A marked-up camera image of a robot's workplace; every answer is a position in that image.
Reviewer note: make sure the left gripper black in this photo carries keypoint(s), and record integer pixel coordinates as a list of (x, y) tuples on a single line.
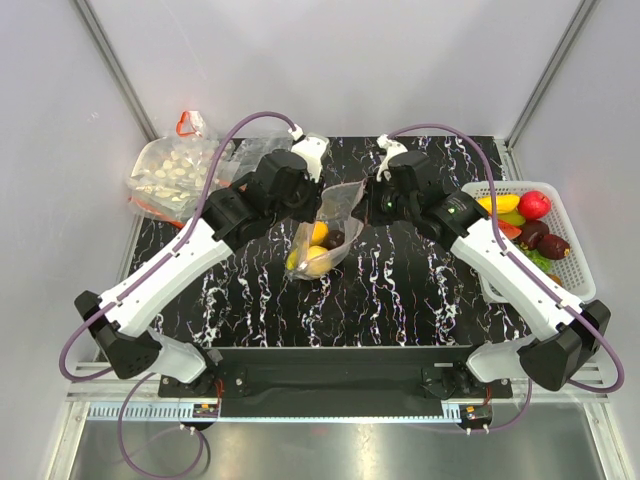
[(309, 214)]

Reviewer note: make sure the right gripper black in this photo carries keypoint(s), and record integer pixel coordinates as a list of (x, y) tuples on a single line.
[(367, 207)]

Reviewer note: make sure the yellow banana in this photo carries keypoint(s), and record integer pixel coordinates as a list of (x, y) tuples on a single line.
[(296, 260)]

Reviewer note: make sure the clear dotted zip bag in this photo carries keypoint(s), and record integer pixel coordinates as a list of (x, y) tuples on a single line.
[(338, 203)]

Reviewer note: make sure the yellow lemon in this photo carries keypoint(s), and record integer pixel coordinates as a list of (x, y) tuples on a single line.
[(318, 261)]

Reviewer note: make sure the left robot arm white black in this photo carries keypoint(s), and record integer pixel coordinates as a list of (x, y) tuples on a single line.
[(119, 319)]

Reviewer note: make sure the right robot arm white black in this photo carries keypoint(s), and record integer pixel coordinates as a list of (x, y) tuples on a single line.
[(565, 332)]

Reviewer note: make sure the clear zip bag orange zipper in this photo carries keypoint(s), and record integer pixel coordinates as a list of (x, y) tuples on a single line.
[(248, 154)]

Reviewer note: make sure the pile of dotted zip bags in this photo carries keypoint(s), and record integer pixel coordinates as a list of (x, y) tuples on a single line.
[(168, 177)]

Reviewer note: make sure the black marble pattern mat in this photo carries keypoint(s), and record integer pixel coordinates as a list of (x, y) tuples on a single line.
[(394, 288)]

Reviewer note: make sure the yellow orange mango slice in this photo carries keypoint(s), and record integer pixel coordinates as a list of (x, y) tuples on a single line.
[(502, 204)]

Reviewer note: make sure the watermelon slice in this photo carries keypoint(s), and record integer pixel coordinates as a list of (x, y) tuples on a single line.
[(511, 232)]

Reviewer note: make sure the red apple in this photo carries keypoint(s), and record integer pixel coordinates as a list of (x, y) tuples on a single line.
[(534, 205)]

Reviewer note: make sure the green grape bunch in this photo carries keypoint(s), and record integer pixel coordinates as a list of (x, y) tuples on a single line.
[(538, 260)]

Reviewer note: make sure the dark red fruit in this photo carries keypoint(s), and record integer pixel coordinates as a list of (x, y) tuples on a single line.
[(553, 247)]

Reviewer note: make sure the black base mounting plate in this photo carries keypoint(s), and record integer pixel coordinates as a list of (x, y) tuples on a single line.
[(434, 372)]

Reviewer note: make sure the white plastic fruit basket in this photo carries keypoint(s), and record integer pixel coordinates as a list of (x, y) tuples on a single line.
[(573, 270)]

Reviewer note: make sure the left small connector box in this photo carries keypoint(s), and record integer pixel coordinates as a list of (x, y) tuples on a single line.
[(209, 410)]

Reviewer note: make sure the small connector box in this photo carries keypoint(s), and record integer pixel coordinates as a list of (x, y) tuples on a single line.
[(209, 410), (481, 414)]

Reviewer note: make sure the right small connector box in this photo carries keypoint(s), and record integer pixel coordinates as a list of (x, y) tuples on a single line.
[(481, 414)]

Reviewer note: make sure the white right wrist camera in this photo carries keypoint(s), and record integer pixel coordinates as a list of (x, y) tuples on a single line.
[(392, 148)]

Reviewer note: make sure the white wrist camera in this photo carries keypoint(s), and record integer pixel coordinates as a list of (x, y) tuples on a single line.
[(313, 149), (392, 148)]

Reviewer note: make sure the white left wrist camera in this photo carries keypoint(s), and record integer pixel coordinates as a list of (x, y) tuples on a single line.
[(313, 149)]

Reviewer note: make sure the left aluminium frame post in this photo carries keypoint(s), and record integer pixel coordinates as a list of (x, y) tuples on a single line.
[(103, 45)]

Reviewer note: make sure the aluminium frame post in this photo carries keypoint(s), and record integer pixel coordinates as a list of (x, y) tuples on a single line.
[(578, 21), (103, 45)]

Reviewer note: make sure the right aluminium frame post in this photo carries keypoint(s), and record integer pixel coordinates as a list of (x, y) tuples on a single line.
[(578, 21)]

